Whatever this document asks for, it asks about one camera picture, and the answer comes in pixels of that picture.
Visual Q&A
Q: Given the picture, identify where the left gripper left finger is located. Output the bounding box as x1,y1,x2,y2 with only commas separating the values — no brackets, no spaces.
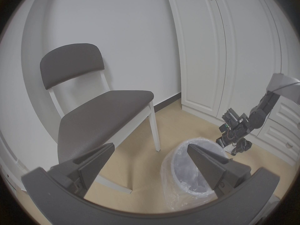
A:
48,142,115,199

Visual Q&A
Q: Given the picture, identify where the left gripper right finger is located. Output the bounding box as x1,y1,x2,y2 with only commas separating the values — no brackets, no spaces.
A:
187,143,251,199

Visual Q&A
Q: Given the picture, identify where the black plastic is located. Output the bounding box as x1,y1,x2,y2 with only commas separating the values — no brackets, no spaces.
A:
231,138,253,156

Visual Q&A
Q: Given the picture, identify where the white trash bin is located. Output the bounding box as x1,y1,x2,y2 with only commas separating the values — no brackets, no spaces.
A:
162,138,231,210

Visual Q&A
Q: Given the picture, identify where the clear plastic bag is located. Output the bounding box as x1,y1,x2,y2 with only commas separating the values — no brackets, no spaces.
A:
160,137,232,213

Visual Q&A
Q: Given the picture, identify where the grey and white chair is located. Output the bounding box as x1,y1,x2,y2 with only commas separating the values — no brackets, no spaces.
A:
40,42,161,194

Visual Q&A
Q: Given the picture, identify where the white chest of drawers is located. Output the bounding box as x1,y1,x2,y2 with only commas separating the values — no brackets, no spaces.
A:
257,94,300,167

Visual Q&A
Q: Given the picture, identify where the white wardrobe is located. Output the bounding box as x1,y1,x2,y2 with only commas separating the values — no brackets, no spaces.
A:
163,0,291,126

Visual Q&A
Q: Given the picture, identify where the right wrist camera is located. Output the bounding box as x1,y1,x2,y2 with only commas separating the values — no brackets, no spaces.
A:
219,122,232,133

